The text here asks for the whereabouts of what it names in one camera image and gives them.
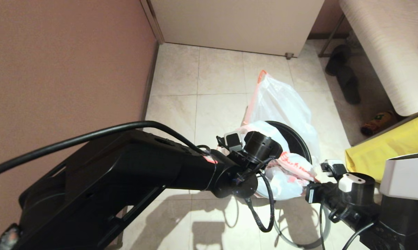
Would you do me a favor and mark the white door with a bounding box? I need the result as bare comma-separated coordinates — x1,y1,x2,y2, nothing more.
150,0,326,58

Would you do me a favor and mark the black slipper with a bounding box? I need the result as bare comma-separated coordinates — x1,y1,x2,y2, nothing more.
336,68,361,106
325,45,351,77

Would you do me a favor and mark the white red-printed trash bag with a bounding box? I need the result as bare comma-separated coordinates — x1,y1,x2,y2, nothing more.
218,120,318,201
243,70,321,161

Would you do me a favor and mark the light woodgrain table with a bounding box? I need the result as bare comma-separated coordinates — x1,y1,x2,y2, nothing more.
318,0,418,118

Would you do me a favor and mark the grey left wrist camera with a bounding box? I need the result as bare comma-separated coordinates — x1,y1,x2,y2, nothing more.
224,132,243,152

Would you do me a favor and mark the yellow nonwoven bag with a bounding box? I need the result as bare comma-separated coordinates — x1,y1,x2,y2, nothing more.
344,115,418,184

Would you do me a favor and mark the grey bin retaining ring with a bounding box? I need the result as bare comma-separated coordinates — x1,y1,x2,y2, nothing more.
273,205,332,249

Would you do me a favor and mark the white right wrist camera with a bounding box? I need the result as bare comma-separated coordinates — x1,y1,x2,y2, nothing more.
320,159,366,192

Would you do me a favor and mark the black round trash bin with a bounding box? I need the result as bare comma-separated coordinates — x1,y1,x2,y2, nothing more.
265,121,313,164

